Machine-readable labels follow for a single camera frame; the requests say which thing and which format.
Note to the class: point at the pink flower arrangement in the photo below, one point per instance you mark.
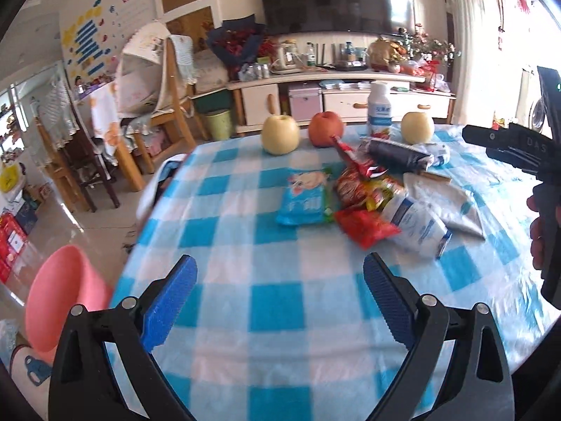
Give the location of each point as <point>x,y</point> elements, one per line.
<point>431,44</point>

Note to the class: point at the dark green box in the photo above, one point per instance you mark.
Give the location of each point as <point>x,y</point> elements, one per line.
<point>212,101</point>

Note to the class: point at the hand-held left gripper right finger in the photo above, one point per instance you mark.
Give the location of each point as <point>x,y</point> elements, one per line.
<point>385,298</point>

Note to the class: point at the clear water bottle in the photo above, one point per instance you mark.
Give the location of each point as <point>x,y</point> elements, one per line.
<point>310,56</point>

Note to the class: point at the white washing machine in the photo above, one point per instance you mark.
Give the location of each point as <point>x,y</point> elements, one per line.
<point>537,109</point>

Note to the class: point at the dark blue cloth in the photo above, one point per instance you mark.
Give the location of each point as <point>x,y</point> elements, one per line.
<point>164,175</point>

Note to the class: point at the light wooden chair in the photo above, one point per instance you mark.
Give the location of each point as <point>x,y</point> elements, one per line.
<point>173,109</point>

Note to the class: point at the long red snack wrapper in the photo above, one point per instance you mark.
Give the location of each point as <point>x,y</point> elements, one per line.
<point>355,158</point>

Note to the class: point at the small yellow pear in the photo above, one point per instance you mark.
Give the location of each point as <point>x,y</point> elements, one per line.
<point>417,127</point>

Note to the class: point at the white blue wrapper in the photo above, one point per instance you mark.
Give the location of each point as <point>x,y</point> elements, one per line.
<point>440,154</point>

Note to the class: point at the dark snack wrapper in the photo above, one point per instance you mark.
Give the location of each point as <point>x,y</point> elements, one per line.
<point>394,152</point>

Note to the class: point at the white electric kettle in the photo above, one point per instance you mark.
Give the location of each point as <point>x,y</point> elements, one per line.
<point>287,59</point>

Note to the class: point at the pink storage box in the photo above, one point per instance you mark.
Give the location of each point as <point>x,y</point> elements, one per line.
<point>305,101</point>

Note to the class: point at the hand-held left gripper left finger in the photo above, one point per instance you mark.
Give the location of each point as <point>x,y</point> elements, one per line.
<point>175,302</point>

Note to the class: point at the red gift bag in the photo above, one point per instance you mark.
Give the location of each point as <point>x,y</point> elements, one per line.
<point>430,74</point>

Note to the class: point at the blue checked tablecloth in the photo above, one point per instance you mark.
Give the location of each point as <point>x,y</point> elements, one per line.
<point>271,272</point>

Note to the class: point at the large yellow apple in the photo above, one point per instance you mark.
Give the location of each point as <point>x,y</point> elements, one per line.
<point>280,135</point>

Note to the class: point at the cream curtain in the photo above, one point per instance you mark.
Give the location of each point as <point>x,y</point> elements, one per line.
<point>471,44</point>

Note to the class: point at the person's right hand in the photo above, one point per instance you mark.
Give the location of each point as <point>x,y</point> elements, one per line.
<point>536,245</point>

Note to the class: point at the red apple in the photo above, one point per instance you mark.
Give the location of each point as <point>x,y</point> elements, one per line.
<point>325,129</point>

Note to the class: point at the yellow snack wrapper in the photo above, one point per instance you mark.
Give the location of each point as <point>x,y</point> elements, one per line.
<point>385,193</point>

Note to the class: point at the white embroidered chair cloth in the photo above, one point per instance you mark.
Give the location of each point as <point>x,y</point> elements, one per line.
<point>140,65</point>

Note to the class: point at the white cloth with blue print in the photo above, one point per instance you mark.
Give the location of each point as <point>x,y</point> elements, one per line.
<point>30,381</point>

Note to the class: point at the dark wooden chair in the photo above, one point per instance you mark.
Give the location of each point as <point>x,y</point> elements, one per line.
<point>83,158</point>

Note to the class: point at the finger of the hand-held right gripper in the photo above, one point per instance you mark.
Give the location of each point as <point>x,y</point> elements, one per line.
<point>486,138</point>

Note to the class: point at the small red foil wrapper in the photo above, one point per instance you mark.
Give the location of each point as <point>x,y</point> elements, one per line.
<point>366,227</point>

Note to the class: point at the white yogurt bottle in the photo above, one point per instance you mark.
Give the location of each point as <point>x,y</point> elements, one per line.
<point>379,109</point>

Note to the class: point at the white lace cloth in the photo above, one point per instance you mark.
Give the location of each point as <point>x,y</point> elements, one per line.
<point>61,109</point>

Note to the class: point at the white cloth with orange print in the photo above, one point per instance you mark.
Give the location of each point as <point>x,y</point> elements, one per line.
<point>105,118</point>

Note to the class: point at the blue yellow wall stickers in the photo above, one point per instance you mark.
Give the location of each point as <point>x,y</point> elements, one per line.
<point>85,39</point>

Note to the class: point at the gold wrapped gift basket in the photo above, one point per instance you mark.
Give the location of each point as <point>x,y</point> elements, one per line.
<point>385,55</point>

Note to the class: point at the red clear noodle wrapper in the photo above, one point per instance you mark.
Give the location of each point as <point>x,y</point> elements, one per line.
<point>353,188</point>

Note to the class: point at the yellow plastic bag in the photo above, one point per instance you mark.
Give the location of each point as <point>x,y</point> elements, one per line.
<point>8,177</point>

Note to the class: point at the dark blue flower bouquet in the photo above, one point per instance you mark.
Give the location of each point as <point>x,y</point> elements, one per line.
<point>236,41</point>

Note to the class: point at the grey plastic bag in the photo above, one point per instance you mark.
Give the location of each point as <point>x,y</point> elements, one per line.
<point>451,204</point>

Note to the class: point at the green wastebasket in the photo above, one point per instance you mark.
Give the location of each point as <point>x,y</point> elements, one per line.
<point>218,123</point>

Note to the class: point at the red plastic crates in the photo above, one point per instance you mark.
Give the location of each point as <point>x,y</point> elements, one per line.
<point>11,245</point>

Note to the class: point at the blue tissue packet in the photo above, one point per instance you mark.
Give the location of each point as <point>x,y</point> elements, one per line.
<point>302,197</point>

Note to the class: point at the white blue plastic bag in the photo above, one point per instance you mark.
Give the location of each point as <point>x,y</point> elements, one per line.
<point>414,223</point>

